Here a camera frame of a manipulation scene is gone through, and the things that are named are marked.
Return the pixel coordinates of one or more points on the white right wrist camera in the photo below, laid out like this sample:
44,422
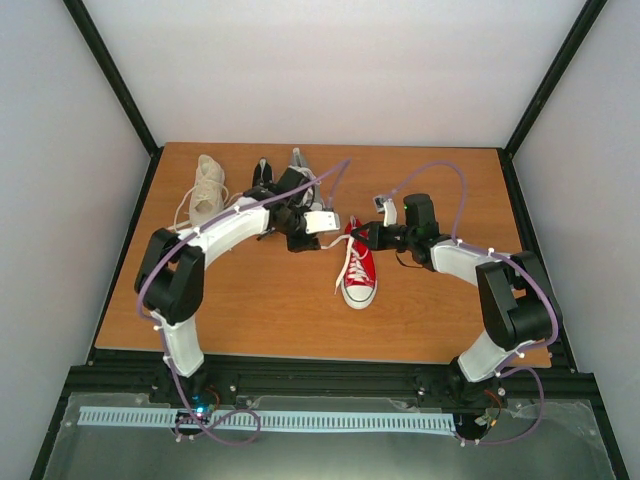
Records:
385,205

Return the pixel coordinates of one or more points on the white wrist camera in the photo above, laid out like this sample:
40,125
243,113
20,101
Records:
385,205
321,221

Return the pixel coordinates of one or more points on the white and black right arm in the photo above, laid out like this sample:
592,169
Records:
518,308

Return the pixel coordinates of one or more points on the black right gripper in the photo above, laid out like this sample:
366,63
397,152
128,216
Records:
375,241

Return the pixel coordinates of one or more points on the black canvas sneaker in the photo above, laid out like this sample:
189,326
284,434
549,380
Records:
262,175

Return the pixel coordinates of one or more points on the light blue slotted cable duct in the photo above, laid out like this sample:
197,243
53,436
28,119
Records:
270,421

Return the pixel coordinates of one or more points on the cream high-top sneaker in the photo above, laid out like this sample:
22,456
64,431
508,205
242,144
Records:
209,192

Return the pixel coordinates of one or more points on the black aluminium frame rail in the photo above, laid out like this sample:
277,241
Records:
236,380

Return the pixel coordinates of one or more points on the red canvas sneaker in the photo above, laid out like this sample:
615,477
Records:
359,275

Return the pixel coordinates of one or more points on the grey canvas sneaker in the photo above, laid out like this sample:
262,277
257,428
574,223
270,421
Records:
300,165

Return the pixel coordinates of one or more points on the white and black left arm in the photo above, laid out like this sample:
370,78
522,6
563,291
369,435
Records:
170,281

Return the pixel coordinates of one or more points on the white shoelace of red shoe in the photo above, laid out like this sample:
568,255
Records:
350,260

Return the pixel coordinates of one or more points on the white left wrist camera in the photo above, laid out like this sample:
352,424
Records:
321,221

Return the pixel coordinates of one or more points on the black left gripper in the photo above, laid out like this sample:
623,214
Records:
308,244

